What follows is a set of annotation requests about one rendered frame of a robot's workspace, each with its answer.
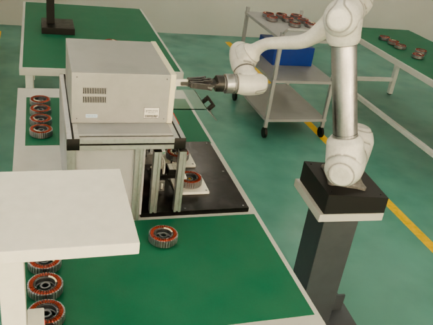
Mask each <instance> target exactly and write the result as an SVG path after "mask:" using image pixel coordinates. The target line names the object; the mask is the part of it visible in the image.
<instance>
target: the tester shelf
mask: <svg viewBox="0 0 433 325"><path fill-rule="evenodd" d="M59 86H60V92H61V103H62V109H63V121H64V132H65V138H66V150H67V151H71V150H147V149H185V147H186V137H185V135H184V133H183V131H182V130H181V128H180V126H179V124H178V122H177V120H176V118H175V116H174V115H173V118H172V123H71V118H70V109H69V104H68V95H67V89H66V74H59Z"/></svg>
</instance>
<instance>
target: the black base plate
mask: <svg viewBox="0 0 433 325"><path fill-rule="evenodd" d="M186 149H187V150H188V151H189V153H190V154H191V156H192V158H193V160H194V162H195V164H196V167H187V168H186V170H185V171H192V172H197V173H199V174H200V175H201V176H202V178H203V180H204V182H205V184H206V186H207V188H208V190H209V194H193V195H182V203H181V209H180V212H178V211H176V212H173V210H172V204H173V193H174V189H173V186H172V184H171V181H170V180H168V179H165V186H164V191H159V195H158V203H157V212H156V213H154V212H152V213H149V211H148V205H149V190H150V179H149V177H148V174H147V171H146V170H147V168H150V166H152V164H145V167H144V183H143V192H142V208H141V215H140V217H162V216H175V215H199V214H211V213H235V212H248V211H249V207H248V205H247V204H246V202H245V201H244V198H243V197H242V195H241V194H240V192H239V191H238V188H237V187H236V185H235V184H234V182H233V180H232V178H231V177H230V175H229V174H228V172H227V170H226V169H225V167H224V165H223V164H222V162H221V160H220V159H219V157H218V155H217V153H216V152H215V150H214V149H213V147H212V145H211V143H210V142H209V141H201V142H186Z"/></svg>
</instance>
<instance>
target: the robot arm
mask: <svg viewBox="0 0 433 325"><path fill-rule="evenodd" d="M372 6H373V0H333V1H332V2H331V3H330V4H329V5H328V6H327V8H326V9H325V11H324V14H323V16H322V17H321V18H320V19H319V21H318V22H317V23H316V24H315V25H314V26H313V27H312V28H311V29H309V30H308V31H307V32H305V33H303V34H300V35H291V36H281V37H267V38H264V39H261V40H259V41H257V42H255V43H252V44H249V43H245V42H243V41H237V42H235V43H233V44H232V45H231V47H230V50H229V60H230V64H231V69H232V71H233V74H224V75H216V76H215V77H214V78H213V79H212V78H209V77H208V78H206V76H202V77H188V78H187V79H176V86H188V87H190V88H194V89H201V90H209V91H212V89H213V88H214V90H215V91H216V92H224V93H225V94H240V95H260V94H264V92H265V91H266V90H267V87H268V79H267V77H266V76H264V75H263V74H259V73H258V72H257V71H256V70H255V66H256V64H257V62H259V60H260V55H261V53H262V52H264V51H266V50H270V49H282V50H298V49H303V48H308V47H310V46H313V45H315V44H317V43H319V42H321V41H323V40H325V39H326V40H327V43H328V44H329V46H331V75H332V135H331V136H330V137H329V138H328V139H327V143H326V153H325V164H322V165H321V169H322V170H323V171H324V174H325V176H326V178H327V184H329V185H331V186H342V187H346V188H354V189H358V190H362V191H365V190H366V188H367V187H366V186H365V185H364V184H363V182H362V180H361V176H362V175H363V173H364V171H365V167H366V165H367V162H368V160H369V157H370V154H371V151H372V147H373V145H374V136H373V132H372V131H371V129H370V128H369V127H368V126H366V125H364V124H360V123H358V78H357V44H358V43H359V42H360V40H361V31H362V26H363V18H364V17H365V15H366V14H368V12H369V11H370V9H371V8H372Z"/></svg>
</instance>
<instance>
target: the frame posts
mask: <svg viewBox="0 0 433 325"><path fill-rule="evenodd" d="M187 153H188V151H187V149H186V148H185V149H178V157H177V168H176V175H175V186H174V193H173V204H172V210H173V212H176V211H178V212H180V209H181V203H182V192H183V186H184V176H185V170H186V159H187ZM161 160H162V150H161V149H153V158H152V167H151V182H150V190H149V205H148V211H149V213H152V212H154V213H156V212H157V203H158V195H159V181H160V168H161Z"/></svg>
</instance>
